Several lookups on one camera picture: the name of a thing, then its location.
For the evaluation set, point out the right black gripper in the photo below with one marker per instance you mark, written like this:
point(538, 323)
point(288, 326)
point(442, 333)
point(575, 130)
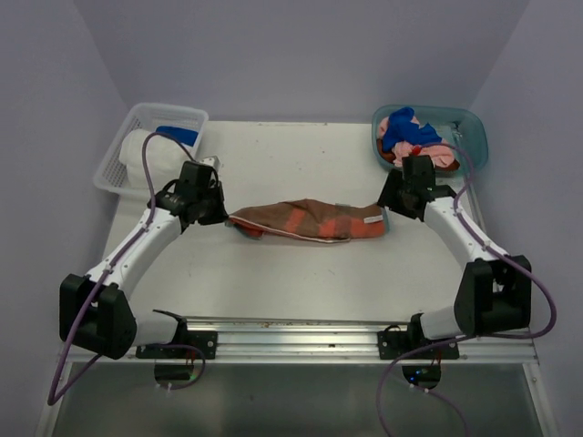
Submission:
point(387, 198)

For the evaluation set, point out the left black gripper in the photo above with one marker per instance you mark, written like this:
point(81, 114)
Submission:
point(220, 215)

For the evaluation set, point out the orange brown patterned towel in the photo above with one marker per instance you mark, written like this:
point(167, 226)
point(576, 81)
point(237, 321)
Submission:
point(312, 221)

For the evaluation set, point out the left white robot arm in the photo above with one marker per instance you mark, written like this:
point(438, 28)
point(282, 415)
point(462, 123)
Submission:
point(95, 311)

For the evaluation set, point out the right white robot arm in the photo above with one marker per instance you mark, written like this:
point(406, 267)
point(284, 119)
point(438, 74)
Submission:
point(494, 294)

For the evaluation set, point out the pink crumpled towel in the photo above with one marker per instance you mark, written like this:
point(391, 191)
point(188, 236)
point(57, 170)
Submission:
point(402, 146)

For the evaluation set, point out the dark red towel in tub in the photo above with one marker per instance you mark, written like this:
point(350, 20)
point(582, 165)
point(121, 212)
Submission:
point(442, 157)

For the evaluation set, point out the white rolled towel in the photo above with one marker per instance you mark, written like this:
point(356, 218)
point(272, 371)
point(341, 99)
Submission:
point(163, 156)

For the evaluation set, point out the blue rolled towel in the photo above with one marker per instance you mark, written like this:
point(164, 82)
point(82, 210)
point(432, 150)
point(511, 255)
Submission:
point(185, 136)

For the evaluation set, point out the blue crumpled towel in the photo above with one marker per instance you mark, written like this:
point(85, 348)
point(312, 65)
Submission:
point(402, 126)

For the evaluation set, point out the teal plastic tub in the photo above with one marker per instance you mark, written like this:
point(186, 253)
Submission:
point(441, 133)

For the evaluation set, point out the white plastic mesh basket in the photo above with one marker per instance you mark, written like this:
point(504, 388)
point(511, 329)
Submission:
point(111, 175)

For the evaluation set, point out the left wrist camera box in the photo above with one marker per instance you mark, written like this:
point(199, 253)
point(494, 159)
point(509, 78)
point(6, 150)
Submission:
point(212, 161)

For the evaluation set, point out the aluminium mounting rail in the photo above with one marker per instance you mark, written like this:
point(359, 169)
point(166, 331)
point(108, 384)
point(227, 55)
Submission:
point(339, 342)

